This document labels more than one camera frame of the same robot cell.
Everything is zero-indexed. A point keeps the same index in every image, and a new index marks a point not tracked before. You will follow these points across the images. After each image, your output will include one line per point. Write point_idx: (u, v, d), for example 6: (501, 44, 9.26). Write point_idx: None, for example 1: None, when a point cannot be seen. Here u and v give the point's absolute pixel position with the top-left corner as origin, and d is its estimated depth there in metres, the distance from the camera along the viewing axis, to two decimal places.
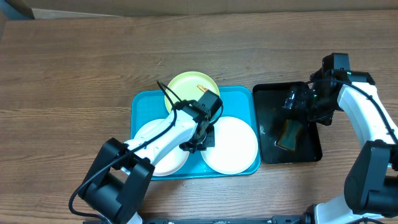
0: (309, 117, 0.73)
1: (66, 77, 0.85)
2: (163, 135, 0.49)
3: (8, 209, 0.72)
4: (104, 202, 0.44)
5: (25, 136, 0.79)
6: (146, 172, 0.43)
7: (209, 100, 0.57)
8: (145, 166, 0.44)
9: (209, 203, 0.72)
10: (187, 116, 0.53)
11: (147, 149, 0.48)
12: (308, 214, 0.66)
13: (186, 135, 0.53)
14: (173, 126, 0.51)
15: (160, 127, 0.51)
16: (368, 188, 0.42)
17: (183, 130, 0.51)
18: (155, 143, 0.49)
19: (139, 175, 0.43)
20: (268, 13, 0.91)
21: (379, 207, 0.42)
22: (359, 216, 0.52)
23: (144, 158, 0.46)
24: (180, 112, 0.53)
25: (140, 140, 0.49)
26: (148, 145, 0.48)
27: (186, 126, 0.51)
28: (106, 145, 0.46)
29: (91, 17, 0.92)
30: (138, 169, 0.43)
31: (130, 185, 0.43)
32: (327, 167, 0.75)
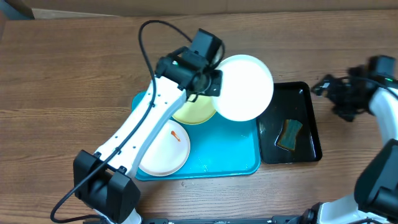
0: (341, 111, 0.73)
1: (66, 77, 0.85)
2: (138, 131, 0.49)
3: (8, 209, 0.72)
4: (97, 208, 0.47)
5: (25, 135, 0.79)
6: (123, 183, 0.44)
7: (204, 41, 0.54)
8: (122, 177, 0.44)
9: (209, 203, 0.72)
10: (172, 84, 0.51)
11: (122, 153, 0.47)
12: (312, 211, 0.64)
13: (171, 109, 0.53)
14: (153, 107, 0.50)
15: (137, 114, 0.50)
16: (380, 185, 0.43)
17: (165, 109, 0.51)
18: (131, 142, 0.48)
19: (116, 189, 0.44)
20: (268, 13, 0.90)
21: (385, 207, 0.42)
22: (363, 216, 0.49)
23: (119, 167, 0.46)
24: (160, 81, 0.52)
25: (115, 142, 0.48)
26: (123, 148, 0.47)
27: (169, 104, 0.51)
28: (83, 158, 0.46)
29: (91, 17, 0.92)
30: (117, 181, 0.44)
31: (112, 196, 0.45)
32: (327, 167, 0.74)
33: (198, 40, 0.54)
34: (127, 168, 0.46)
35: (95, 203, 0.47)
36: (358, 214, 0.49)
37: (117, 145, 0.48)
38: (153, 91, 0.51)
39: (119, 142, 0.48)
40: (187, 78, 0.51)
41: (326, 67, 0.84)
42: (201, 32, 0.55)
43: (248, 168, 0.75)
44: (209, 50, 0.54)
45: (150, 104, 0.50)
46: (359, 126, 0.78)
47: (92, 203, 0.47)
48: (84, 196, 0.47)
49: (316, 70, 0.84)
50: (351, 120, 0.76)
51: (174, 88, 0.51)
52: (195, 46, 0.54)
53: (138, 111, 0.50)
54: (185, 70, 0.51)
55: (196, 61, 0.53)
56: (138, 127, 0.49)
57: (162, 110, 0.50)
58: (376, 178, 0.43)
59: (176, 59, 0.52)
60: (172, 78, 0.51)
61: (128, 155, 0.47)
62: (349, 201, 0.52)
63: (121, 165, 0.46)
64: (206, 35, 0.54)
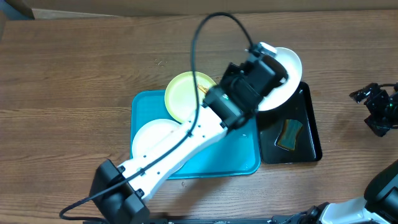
0: (375, 122, 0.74)
1: (66, 77, 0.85)
2: (168, 158, 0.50)
3: (8, 209, 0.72)
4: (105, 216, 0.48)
5: (25, 135, 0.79)
6: (137, 208, 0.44)
7: (263, 75, 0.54)
8: (138, 200, 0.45)
9: (209, 203, 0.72)
10: (215, 119, 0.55)
11: (146, 175, 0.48)
12: (316, 209, 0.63)
13: (204, 144, 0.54)
14: (189, 137, 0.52)
15: (172, 139, 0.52)
16: (394, 185, 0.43)
17: (201, 140, 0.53)
18: (158, 167, 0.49)
19: (129, 211, 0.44)
20: (268, 13, 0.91)
21: (392, 209, 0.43)
22: (367, 218, 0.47)
23: (138, 189, 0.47)
24: (204, 112, 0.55)
25: (143, 162, 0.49)
26: (147, 170, 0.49)
27: (206, 137, 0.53)
28: (107, 168, 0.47)
29: (91, 17, 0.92)
30: (131, 203, 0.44)
31: (123, 214, 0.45)
32: (327, 167, 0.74)
33: (258, 73, 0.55)
34: (145, 192, 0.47)
35: (104, 211, 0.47)
36: (362, 214, 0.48)
37: (143, 165, 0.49)
38: (194, 119, 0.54)
39: (145, 163, 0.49)
40: (232, 116, 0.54)
41: (326, 67, 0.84)
42: (263, 64, 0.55)
43: (248, 168, 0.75)
44: (266, 85, 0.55)
45: (188, 133, 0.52)
46: (358, 126, 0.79)
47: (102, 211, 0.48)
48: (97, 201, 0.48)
49: (316, 70, 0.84)
50: (382, 135, 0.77)
51: (215, 122, 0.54)
52: (252, 78, 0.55)
53: (174, 136, 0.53)
54: (235, 106, 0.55)
55: (249, 98, 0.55)
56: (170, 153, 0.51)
57: (198, 141, 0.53)
58: (391, 178, 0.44)
59: (227, 93, 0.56)
60: (218, 111, 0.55)
61: (150, 179, 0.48)
62: (357, 203, 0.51)
63: (140, 187, 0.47)
64: (268, 69, 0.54)
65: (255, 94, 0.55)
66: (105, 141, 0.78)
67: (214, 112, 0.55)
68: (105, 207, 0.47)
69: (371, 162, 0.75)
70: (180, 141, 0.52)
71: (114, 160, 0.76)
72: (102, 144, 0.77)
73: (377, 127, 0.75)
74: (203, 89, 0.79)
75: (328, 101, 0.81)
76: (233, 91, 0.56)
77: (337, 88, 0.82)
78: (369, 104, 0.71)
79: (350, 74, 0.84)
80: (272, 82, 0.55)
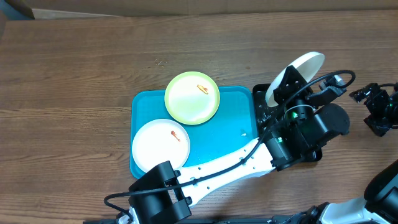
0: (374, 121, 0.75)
1: (66, 77, 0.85)
2: (218, 177, 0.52)
3: (8, 209, 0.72)
4: (142, 213, 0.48)
5: (25, 135, 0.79)
6: (183, 215, 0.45)
7: (316, 130, 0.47)
8: (185, 207, 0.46)
9: (209, 203, 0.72)
10: (266, 156, 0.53)
11: (197, 186, 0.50)
12: (316, 208, 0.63)
13: (250, 175, 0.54)
14: (241, 165, 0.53)
15: (226, 161, 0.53)
16: (395, 185, 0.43)
17: (249, 173, 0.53)
18: (208, 183, 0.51)
19: (173, 216, 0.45)
20: (268, 13, 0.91)
21: (393, 210, 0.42)
22: (367, 218, 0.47)
23: (188, 197, 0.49)
24: (261, 145, 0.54)
25: (196, 173, 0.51)
26: (199, 183, 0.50)
27: (255, 170, 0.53)
28: (164, 168, 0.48)
29: (91, 17, 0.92)
30: (178, 209, 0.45)
31: (165, 216, 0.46)
32: (327, 167, 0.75)
33: (310, 125, 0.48)
34: (193, 201, 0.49)
35: (144, 209, 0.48)
36: (362, 214, 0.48)
37: (198, 176, 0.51)
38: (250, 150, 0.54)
39: (201, 175, 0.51)
40: (282, 158, 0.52)
41: (325, 67, 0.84)
42: (318, 118, 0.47)
43: None
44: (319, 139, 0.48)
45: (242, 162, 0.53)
46: (358, 126, 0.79)
47: (142, 207, 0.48)
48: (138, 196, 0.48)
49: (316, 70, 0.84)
50: (381, 135, 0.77)
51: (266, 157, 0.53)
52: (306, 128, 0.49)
53: (229, 159, 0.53)
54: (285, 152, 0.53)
55: (300, 147, 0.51)
56: (221, 175, 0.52)
57: (247, 172, 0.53)
58: (392, 178, 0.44)
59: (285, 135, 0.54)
60: (271, 151, 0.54)
61: (199, 191, 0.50)
62: (357, 203, 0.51)
63: (189, 195, 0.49)
64: (321, 125, 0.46)
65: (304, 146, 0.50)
66: (104, 141, 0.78)
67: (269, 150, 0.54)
68: (148, 203, 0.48)
69: (370, 162, 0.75)
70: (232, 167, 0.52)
71: (114, 160, 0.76)
72: (102, 143, 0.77)
73: (377, 126, 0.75)
74: (203, 89, 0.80)
75: None
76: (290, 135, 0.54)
77: None
78: (369, 104, 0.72)
79: None
80: (324, 139, 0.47)
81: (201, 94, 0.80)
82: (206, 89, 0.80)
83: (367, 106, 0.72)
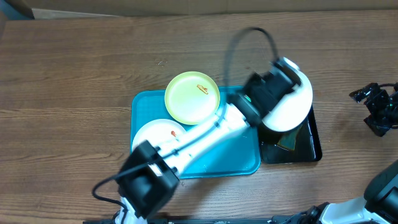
0: (375, 122, 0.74)
1: (66, 77, 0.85)
2: (196, 143, 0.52)
3: (8, 209, 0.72)
4: (131, 196, 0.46)
5: (25, 135, 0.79)
6: (171, 183, 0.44)
7: (280, 82, 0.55)
8: (173, 176, 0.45)
9: (209, 203, 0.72)
10: (237, 115, 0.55)
11: (179, 156, 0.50)
12: (316, 208, 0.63)
13: (227, 135, 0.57)
14: (217, 127, 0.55)
15: (200, 129, 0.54)
16: (395, 184, 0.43)
17: (226, 133, 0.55)
18: (188, 150, 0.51)
19: (163, 186, 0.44)
20: (268, 13, 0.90)
21: (392, 209, 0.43)
22: (367, 218, 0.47)
23: (173, 167, 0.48)
24: (231, 108, 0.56)
25: (175, 144, 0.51)
26: (180, 152, 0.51)
27: (231, 129, 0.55)
28: (143, 147, 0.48)
29: (91, 17, 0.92)
30: (166, 179, 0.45)
31: (155, 190, 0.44)
32: (327, 167, 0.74)
33: (275, 79, 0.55)
34: (179, 170, 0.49)
35: (133, 191, 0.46)
36: (362, 214, 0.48)
37: (176, 147, 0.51)
38: (221, 114, 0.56)
39: (180, 144, 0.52)
40: (254, 115, 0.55)
41: (325, 67, 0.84)
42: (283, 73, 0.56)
43: (248, 168, 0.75)
44: (282, 91, 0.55)
45: (215, 124, 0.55)
46: (358, 126, 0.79)
47: (130, 190, 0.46)
48: (124, 181, 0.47)
49: (316, 70, 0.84)
50: (382, 135, 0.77)
51: (239, 117, 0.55)
52: (270, 84, 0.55)
53: (203, 126, 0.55)
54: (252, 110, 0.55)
55: (267, 101, 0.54)
56: (199, 140, 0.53)
57: (223, 132, 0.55)
58: (392, 178, 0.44)
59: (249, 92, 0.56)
60: (241, 111, 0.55)
61: (183, 160, 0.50)
62: (358, 203, 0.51)
63: (175, 165, 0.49)
64: (286, 77, 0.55)
65: (272, 99, 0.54)
66: (105, 141, 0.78)
67: (237, 109, 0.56)
68: (135, 184, 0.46)
69: (371, 162, 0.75)
70: (208, 131, 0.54)
71: (114, 160, 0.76)
72: (102, 144, 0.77)
73: (377, 126, 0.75)
74: (203, 89, 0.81)
75: (328, 100, 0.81)
76: (253, 94, 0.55)
77: (337, 88, 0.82)
78: (369, 104, 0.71)
79: (351, 74, 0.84)
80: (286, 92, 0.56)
81: (201, 94, 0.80)
82: (206, 89, 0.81)
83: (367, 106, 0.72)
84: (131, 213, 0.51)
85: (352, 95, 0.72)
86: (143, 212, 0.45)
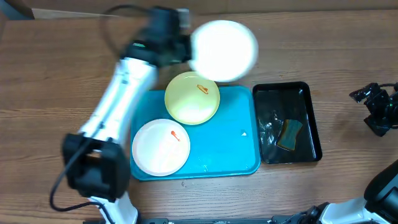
0: (375, 122, 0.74)
1: (66, 77, 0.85)
2: (117, 107, 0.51)
3: (8, 209, 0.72)
4: (92, 190, 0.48)
5: (25, 135, 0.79)
6: (113, 152, 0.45)
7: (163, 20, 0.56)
8: (111, 145, 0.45)
9: (209, 203, 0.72)
10: (138, 63, 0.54)
11: (107, 127, 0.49)
12: (316, 208, 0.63)
13: (145, 85, 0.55)
14: (125, 84, 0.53)
15: (114, 92, 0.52)
16: (394, 185, 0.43)
17: (137, 84, 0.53)
18: (114, 116, 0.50)
19: (106, 162, 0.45)
20: (268, 13, 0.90)
21: (393, 209, 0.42)
22: (367, 218, 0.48)
23: (107, 139, 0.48)
24: (129, 61, 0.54)
25: (97, 120, 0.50)
26: (106, 123, 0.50)
27: (132, 84, 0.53)
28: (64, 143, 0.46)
29: (91, 17, 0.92)
30: (104, 154, 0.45)
31: (106, 170, 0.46)
32: (327, 167, 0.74)
33: (152, 20, 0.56)
34: (115, 138, 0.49)
35: (89, 184, 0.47)
36: (362, 214, 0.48)
37: (102, 119, 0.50)
38: (122, 71, 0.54)
39: (102, 114, 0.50)
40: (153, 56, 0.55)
41: (325, 67, 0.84)
42: (165, 14, 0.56)
43: (248, 168, 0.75)
44: (168, 27, 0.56)
45: (124, 81, 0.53)
46: (358, 126, 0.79)
47: (87, 186, 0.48)
48: (76, 182, 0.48)
49: (316, 70, 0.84)
50: (382, 135, 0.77)
51: (140, 66, 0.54)
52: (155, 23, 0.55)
53: (112, 89, 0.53)
54: (167, 56, 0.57)
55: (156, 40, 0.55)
56: (117, 102, 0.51)
57: (132, 86, 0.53)
58: (392, 178, 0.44)
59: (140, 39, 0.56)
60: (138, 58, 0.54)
61: (112, 127, 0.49)
62: (357, 203, 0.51)
63: (109, 136, 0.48)
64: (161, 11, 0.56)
65: (166, 37, 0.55)
66: None
67: (135, 61, 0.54)
68: (87, 178, 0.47)
69: (370, 162, 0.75)
70: (120, 91, 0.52)
71: None
72: None
73: (377, 126, 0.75)
74: (203, 89, 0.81)
75: (328, 101, 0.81)
76: (142, 41, 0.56)
77: (337, 88, 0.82)
78: (369, 104, 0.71)
79: (351, 74, 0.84)
80: (178, 27, 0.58)
81: (201, 94, 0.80)
82: (206, 89, 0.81)
83: (367, 106, 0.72)
84: (109, 205, 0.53)
85: (351, 95, 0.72)
86: (111, 191, 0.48)
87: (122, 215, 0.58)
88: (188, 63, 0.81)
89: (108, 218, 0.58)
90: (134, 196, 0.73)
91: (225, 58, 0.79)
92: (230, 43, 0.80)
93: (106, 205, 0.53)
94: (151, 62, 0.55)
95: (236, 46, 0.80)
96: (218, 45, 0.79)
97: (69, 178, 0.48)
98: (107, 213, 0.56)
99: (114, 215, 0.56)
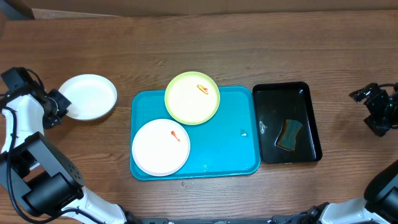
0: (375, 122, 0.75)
1: (66, 77, 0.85)
2: (18, 122, 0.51)
3: (8, 209, 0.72)
4: (56, 198, 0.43)
5: None
6: (38, 141, 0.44)
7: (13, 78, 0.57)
8: (32, 137, 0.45)
9: (209, 203, 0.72)
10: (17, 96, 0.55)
11: (20, 135, 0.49)
12: (317, 208, 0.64)
13: (35, 105, 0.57)
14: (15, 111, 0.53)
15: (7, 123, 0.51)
16: (395, 184, 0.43)
17: (25, 107, 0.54)
18: (21, 127, 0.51)
19: (38, 152, 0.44)
20: (268, 13, 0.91)
21: (393, 209, 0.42)
22: (367, 218, 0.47)
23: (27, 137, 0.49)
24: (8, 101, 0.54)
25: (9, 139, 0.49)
26: (18, 133, 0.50)
27: (25, 102, 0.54)
28: None
29: (91, 17, 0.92)
30: (32, 147, 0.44)
31: (48, 164, 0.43)
32: (327, 167, 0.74)
33: (8, 80, 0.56)
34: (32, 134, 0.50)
35: (47, 195, 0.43)
36: (362, 214, 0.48)
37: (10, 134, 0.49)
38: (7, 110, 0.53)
39: (9, 130, 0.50)
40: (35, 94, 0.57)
41: (325, 68, 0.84)
42: (15, 73, 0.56)
43: (248, 168, 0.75)
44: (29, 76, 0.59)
45: (11, 111, 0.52)
46: (358, 126, 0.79)
47: (46, 199, 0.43)
48: (33, 202, 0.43)
49: (316, 70, 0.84)
50: (381, 135, 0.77)
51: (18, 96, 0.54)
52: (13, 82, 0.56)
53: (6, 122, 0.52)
54: (40, 97, 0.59)
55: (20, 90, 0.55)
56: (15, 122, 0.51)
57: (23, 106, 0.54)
58: (392, 177, 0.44)
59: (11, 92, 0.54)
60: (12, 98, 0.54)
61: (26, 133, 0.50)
62: (357, 203, 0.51)
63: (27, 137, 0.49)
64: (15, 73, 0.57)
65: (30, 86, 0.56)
66: (105, 141, 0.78)
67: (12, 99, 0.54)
68: (41, 190, 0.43)
69: (370, 162, 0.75)
70: (15, 116, 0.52)
71: (114, 160, 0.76)
72: (102, 144, 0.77)
73: (377, 127, 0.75)
74: (203, 89, 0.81)
75: (328, 101, 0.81)
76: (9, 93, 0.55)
77: (337, 88, 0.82)
78: (369, 104, 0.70)
79: (351, 74, 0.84)
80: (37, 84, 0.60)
81: (201, 94, 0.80)
82: (206, 89, 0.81)
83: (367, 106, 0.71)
84: (85, 205, 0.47)
85: (352, 95, 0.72)
86: (72, 184, 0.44)
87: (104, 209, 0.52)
88: (86, 108, 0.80)
89: (94, 221, 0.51)
90: (134, 196, 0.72)
91: (92, 100, 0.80)
92: (99, 85, 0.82)
93: (81, 207, 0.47)
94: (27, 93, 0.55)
95: (100, 88, 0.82)
96: (93, 89, 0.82)
97: (25, 203, 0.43)
98: (89, 216, 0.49)
99: (97, 215, 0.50)
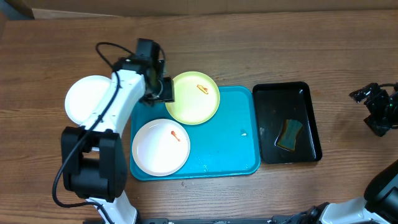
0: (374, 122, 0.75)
1: (66, 77, 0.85)
2: (114, 102, 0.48)
3: (8, 209, 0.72)
4: (89, 191, 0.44)
5: (25, 135, 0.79)
6: (111, 144, 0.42)
7: (143, 48, 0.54)
8: (111, 135, 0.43)
9: (209, 203, 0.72)
10: (130, 71, 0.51)
11: (105, 121, 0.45)
12: (317, 209, 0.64)
13: (140, 87, 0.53)
14: (120, 88, 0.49)
15: (106, 96, 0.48)
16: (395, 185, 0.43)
17: (130, 89, 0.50)
18: (111, 111, 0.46)
19: (104, 152, 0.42)
20: (268, 13, 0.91)
21: (393, 209, 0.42)
22: (367, 218, 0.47)
23: (106, 130, 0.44)
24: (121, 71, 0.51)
25: (94, 116, 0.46)
26: (104, 117, 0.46)
27: (134, 83, 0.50)
28: (63, 139, 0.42)
29: (91, 17, 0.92)
30: (102, 142, 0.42)
31: (106, 166, 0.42)
32: (327, 167, 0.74)
33: (138, 47, 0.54)
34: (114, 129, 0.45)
35: (86, 184, 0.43)
36: (362, 214, 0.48)
37: (99, 114, 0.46)
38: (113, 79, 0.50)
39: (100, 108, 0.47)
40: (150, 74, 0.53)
41: (325, 68, 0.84)
42: (148, 43, 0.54)
43: (248, 168, 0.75)
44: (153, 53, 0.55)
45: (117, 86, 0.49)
46: (358, 126, 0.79)
47: (84, 186, 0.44)
48: (73, 181, 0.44)
49: (316, 70, 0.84)
50: (382, 135, 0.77)
51: (132, 73, 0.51)
52: (140, 50, 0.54)
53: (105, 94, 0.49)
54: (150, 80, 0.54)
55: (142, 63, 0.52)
56: (111, 103, 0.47)
57: (127, 89, 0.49)
58: (392, 178, 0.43)
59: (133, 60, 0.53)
60: (126, 73, 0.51)
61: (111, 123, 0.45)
62: (357, 203, 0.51)
63: (108, 127, 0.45)
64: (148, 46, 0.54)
65: (149, 63, 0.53)
66: None
67: (126, 71, 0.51)
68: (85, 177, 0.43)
69: (371, 162, 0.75)
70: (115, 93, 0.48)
71: None
72: None
73: (377, 127, 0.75)
74: (203, 89, 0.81)
75: (328, 100, 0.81)
76: (133, 58, 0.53)
77: (337, 88, 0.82)
78: (369, 104, 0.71)
79: (350, 74, 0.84)
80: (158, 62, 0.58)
81: (201, 94, 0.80)
82: (206, 89, 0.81)
83: (367, 107, 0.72)
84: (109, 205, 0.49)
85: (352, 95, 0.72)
86: (109, 191, 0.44)
87: (122, 214, 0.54)
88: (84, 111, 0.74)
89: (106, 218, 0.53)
90: (134, 196, 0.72)
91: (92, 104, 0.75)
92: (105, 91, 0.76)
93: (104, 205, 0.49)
94: (141, 72, 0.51)
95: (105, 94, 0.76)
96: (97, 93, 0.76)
97: (66, 177, 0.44)
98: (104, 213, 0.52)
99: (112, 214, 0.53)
